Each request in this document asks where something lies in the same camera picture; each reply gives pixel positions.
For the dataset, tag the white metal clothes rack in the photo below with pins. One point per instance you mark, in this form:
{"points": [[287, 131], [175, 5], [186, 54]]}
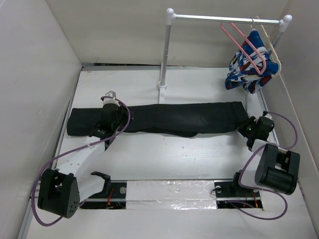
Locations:
{"points": [[171, 15]]}

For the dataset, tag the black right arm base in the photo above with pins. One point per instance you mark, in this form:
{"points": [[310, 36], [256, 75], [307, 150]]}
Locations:
{"points": [[231, 196]]}

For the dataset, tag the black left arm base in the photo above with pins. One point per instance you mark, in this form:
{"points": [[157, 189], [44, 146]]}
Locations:
{"points": [[115, 199]]}

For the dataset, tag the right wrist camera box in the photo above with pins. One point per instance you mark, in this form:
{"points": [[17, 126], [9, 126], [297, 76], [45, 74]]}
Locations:
{"points": [[268, 115]]}

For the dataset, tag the cream plastic hanger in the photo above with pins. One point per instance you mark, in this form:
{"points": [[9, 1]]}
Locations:
{"points": [[264, 60]]}

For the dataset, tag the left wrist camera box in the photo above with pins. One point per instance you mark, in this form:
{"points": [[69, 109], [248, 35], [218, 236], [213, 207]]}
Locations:
{"points": [[110, 98]]}

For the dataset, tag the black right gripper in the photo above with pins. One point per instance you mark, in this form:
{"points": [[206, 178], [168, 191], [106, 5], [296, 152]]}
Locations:
{"points": [[250, 120]]}

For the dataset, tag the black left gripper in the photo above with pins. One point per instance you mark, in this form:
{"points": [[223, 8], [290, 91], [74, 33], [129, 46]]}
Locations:
{"points": [[126, 114]]}

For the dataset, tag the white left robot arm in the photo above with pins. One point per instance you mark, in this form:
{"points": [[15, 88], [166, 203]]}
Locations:
{"points": [[64, 189]]}

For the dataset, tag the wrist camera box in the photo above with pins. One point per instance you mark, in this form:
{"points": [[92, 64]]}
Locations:
{"points": [[110, 98], [268, 115]]}

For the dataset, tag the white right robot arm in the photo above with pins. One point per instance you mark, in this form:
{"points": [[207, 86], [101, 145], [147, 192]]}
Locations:
{"points": [[278, 168]]}

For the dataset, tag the black trousers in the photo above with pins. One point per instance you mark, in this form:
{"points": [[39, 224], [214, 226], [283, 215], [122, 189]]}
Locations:
{"points": [[184, 120]]}

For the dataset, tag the blue patterned garment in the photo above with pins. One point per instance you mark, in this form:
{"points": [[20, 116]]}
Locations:
{"points": [[242, 72]]}

